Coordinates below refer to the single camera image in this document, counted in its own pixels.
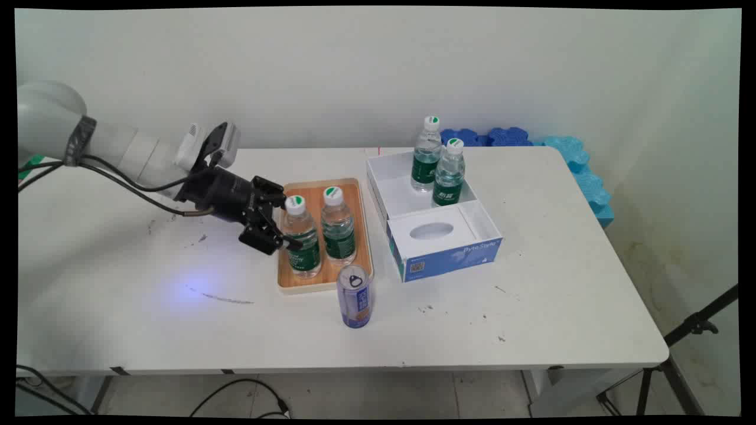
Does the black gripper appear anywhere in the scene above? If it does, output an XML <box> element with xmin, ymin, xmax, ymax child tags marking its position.
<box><xmin>176</xmin><ymin>166</ymin><xmax>303</xmax><ymax>256</ymax></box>

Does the green label water bottle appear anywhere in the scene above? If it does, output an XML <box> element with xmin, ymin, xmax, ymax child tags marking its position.
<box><xmin>282</xmin><ymin>195</ymin><xmax>323</xmax><ymax>280</ymax></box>
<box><xmin>431</xmin><ymin>138</ymin><xmax>467</xmax><ymax>208</ymax></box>
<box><xmin>410</xmin><ymin>116</ymin><xmax>444</xmax><ymax>194</ymax></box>
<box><xmin>320</xmin><ymin>186</ymin><xmax>358</xmax><ymax>267</ymax></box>

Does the wooden tray with white rim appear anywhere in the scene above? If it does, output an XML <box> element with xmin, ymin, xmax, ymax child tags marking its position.
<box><xmin>276</xmin><ymin>178</ymin><xmax>375</xmax><ymax>295</ymax></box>

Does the blue drink can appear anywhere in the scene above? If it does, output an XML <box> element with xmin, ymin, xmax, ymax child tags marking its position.
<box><xmin>336</xmin><ymin>264</ymin><xmax>373</xmax><ymax>329</ymax></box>

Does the white and blue cardboard box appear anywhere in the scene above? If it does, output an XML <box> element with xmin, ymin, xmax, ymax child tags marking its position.
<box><xmin>364</xmin><ymin>150</ymin><xmax>504</xmax><ymax>284</ymax></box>

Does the dark blue foam piece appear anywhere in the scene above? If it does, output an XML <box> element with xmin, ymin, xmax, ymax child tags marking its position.
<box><xmin>487</xmin><ymin>126</ymin><xmax>535</xmax><ymax>148</ymax></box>
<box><xmin>440</xmin><ymin>129</ymin><xmax>488</xmax><ymax>148</ymax></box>

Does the grey table leg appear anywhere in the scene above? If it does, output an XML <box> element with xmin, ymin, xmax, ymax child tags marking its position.
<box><xmin>89</xmin><ymin>375</ymin><xmax>115</xmax><ymax>415</ymax></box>

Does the light blue foam piece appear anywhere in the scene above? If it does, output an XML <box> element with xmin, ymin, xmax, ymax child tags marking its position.
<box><xmin>533</xmin><ymin>135</ymin><xmax>615</xmax><ymax>230</ymax></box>

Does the white table leg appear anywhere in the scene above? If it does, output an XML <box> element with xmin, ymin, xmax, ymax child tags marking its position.
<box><xmin>522</xmin><ymin>367</ymin><xmax>646</xmax><ymax>419</ymax></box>

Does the black tripod stand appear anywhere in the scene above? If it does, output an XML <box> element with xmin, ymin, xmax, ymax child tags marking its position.
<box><xmin>595</xmin><ymin>283</ymin><xmax>740</xmax><ymax>417</ymax></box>

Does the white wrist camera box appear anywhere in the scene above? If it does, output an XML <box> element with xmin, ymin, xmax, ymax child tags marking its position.
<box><xmin>174</xmin><ymin>122</ymin><xmax>242</xmax><ymax>172</ymax></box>

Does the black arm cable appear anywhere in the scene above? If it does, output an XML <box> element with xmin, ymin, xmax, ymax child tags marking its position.
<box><xmin>18</xmin><ymin>163</ymin><xmax>214</xmax><ymax>217</ymax></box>
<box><xmin>18</xmin><ymin>155</ymin><xmax>191</xmax><ymax>193</ymax></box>

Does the black floor cable with plug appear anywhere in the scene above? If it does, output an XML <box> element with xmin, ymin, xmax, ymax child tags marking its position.
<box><xmin>189</xmin><ymin>378</ymin><xmax>294</xmax><ymax>419</ymax></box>

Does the black velcro strap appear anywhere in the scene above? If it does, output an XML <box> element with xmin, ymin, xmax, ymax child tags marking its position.
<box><xmin>63</xmin><ymin>116</ymin><xmax>97</xmax><ymax>167</ymax></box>

